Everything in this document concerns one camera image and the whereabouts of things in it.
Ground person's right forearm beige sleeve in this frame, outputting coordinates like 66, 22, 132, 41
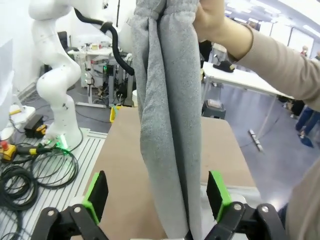
226, 23, 320, 112

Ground white table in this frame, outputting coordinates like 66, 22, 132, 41
201, 61, 296, 141

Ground person's beige sweater torso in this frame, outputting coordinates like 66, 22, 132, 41
284, 159, 320, 240

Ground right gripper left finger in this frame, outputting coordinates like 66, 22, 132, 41
34, 171, 111, 240

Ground black power box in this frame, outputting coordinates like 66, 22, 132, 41
24, 114, 48, 139

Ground grey training pants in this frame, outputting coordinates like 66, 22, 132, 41
131, 0, 204, 240

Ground slotted aluminium base plate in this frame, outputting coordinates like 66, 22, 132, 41
0, 129, 109, 240

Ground left arm's black cable hose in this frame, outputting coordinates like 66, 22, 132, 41
74, 6, 136, 76

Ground white cluttered desk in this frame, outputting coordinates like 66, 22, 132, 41
67, 45, 134, 109

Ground black cable coil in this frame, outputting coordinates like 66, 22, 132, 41
0, 166, 40, 213
29, 147, 80, 189

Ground black office chair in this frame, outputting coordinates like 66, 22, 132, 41
57, 31, 78, 55

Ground yellow emergency stop button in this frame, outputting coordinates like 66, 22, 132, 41
0, 140, 18, 163

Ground black slipper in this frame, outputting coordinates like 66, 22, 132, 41
212, 59, 235, 74

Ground yellow black cable connector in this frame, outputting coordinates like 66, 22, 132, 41
16, 144, 55, 157

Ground black stool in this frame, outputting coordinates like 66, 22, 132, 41
201, 99, 227, 120

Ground person's right hand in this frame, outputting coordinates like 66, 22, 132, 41
193, 0, 254, 61

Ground white power strip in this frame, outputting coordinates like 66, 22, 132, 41
248, 128, 265, 153

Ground black electronics box green lights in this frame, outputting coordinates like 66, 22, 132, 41
103, 63, 116, 76

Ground person's dark blue jeans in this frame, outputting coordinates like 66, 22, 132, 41
277, 203, 288, 230

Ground background person in jeans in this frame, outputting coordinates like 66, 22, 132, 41
291, 98, 320, 148

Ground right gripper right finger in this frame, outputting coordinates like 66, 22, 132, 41
203, 171, 287, 240

